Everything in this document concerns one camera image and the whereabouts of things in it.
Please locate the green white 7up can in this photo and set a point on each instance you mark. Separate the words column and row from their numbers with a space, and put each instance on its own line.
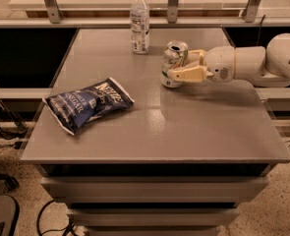
column 174, row 56

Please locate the blue kettle chips bag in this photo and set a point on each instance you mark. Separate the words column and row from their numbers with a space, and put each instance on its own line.
column 72, row 109

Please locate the grey drawer cabinet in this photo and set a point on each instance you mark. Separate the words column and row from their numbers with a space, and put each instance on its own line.
column 176, row 164

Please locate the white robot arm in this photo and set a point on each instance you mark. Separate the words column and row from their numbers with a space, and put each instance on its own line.
column 261, row 66

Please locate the clear plastic water bottle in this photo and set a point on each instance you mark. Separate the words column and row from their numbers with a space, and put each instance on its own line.
column 140, row 23

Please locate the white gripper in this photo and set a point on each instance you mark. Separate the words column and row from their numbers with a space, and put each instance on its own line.
column 219, row 64

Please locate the metal railing frame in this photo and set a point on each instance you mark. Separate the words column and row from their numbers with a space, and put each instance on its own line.
column 120, row 13

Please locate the black chair base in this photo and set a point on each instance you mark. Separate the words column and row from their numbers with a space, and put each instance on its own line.
column 9, row 214

